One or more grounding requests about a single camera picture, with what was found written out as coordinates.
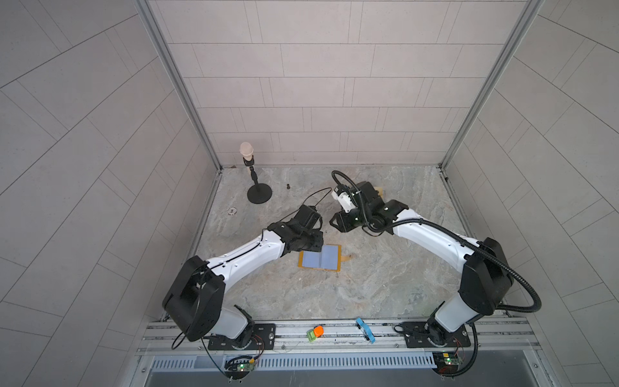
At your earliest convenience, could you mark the right green circuit board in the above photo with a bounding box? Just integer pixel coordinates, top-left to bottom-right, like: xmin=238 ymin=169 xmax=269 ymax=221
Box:
xmin=432 ymin=352 xmax=463 ymax=375

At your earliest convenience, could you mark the aluminium front rail frame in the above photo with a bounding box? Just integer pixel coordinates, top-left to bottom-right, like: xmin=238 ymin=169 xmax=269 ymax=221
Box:
xmin=136 ymin=314 xmax=542 ymax=372

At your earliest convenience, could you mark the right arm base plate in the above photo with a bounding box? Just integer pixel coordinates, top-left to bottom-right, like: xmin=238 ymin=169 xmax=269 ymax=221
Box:
xmin=393 ymin=321 xmax=472 ymax=348

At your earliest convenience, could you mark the black microphone stand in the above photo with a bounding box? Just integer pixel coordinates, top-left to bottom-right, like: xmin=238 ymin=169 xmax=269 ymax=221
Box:
xmin=240 ymin=142 xmax=272 ymax=204

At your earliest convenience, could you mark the yellow leather card holder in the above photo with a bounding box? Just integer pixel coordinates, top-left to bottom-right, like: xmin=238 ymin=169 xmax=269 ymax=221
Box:
xmin=298 ymin=244 xmax=351 ymax=272

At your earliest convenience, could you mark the left green circuit board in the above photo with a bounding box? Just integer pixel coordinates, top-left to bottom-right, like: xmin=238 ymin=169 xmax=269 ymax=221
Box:
xmin=224 ymin=356 xmax=257 ymax=381

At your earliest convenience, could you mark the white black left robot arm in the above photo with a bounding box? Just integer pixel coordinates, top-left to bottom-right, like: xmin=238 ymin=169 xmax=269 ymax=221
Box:
xmin=162 ymin=205 xmax=323 ymax=348

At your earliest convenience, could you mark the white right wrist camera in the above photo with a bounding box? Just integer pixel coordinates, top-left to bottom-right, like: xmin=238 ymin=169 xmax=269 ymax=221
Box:
xmin=331 ymin=190 xmax=357 ymax=214

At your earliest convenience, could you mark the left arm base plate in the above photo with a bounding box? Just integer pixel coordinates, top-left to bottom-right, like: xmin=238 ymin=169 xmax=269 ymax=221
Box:
xmin=207 ymin=323 xmax=277 ymax=351

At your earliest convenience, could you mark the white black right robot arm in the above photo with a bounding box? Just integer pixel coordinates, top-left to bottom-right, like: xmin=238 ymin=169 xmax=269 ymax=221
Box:
xmin=330 ymin=172 xmax=543 ymax=344

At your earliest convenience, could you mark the green circuit board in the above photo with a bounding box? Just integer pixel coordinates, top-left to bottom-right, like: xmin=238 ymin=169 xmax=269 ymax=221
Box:
xmin=224 ymin=356 xmax=257 ymax=381
xmin=432 ymin=352 xmax=463 ymax=375

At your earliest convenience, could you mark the green orange connector block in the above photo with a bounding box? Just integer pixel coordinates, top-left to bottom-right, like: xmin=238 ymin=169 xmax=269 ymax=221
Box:
xmin=306 ymin=325 xmax=325 ymax=343

